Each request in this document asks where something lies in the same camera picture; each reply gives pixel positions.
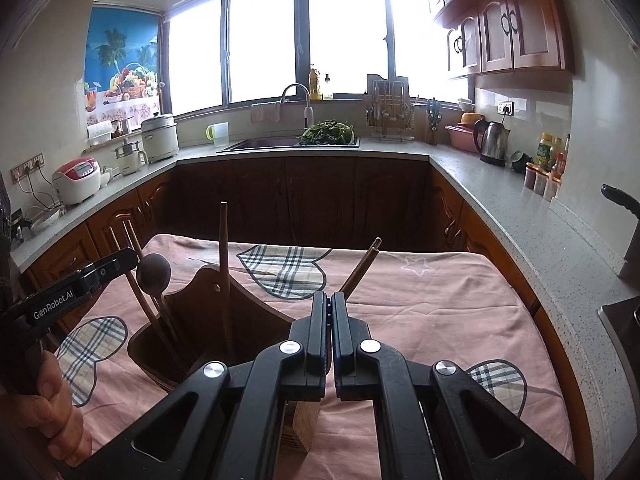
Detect green label oil bottle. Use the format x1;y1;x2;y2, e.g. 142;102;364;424
537;132;555;169

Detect white and red rice cooker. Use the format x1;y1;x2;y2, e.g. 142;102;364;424
51;157;103;206

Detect green leafy vegetables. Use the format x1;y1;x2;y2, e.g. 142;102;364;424
300;120;355;145

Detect long brown utensil handle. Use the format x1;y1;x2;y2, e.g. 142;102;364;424
338;237;382;295

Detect steel electric kettle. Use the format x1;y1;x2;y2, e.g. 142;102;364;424
472;119;512;167

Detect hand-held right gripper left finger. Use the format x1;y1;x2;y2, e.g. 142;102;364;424
65;291;332;480

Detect long metal spoon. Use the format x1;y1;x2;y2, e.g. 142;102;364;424
136;253;188;361

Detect pink printed tablecloth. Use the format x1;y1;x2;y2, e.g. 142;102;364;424
52;232;576;480

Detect small white electric pot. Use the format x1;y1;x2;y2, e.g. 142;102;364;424
112;137;149;177

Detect curved metal faucet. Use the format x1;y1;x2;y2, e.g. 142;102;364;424
280;83;315;130

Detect pink rag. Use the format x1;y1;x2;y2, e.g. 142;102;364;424
250;101;282;124

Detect gas stove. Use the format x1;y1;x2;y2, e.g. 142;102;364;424
597;295;640;363

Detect fruit wall poster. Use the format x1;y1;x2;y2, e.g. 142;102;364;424
84;7;162;128

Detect grey kitchen countertop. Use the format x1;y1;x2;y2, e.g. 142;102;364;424
10;136;640;480

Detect paper towel roll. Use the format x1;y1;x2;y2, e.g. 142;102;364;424
86;120;114;147

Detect long wooden stick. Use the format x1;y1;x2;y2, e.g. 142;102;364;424
219;202;235;361

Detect wooden upper cabinets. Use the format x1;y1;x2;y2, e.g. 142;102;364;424
412;0;576;81

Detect large white cooker pot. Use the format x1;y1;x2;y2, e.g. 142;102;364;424
140;112;180;163

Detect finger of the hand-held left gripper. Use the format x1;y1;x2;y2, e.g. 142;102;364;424
81;247;142;287

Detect wall outlet strip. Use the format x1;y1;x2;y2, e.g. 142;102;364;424
11;152;46;181

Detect kitchen window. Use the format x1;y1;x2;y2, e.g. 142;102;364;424
162;0;471;119

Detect pink plastic basin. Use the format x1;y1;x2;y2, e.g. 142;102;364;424
445;124;484;154

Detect knife block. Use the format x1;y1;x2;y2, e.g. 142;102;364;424
425;97;444;146

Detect kitchen sink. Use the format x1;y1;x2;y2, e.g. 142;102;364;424
216;136;361;155

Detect glass pot lid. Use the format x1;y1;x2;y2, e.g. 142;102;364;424
23;205;66;233

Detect red patterned wooden chopstick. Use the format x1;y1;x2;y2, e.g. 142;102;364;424
108;227;168;348
123;218;178;348

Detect wooden base cabinets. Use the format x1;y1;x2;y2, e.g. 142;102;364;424
20;155;558;346

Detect person's left hand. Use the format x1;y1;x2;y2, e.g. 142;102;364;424
7;349;94;480

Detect wooden utensil holder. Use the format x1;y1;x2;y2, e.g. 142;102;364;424
126;264;322;453

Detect metal dish rack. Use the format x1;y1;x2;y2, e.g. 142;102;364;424
365;74;416;143

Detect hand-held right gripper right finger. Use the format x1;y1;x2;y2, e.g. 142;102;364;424
330;292;586;480

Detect green-handled clear pitcher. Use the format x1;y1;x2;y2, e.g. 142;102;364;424
206;121;230;148

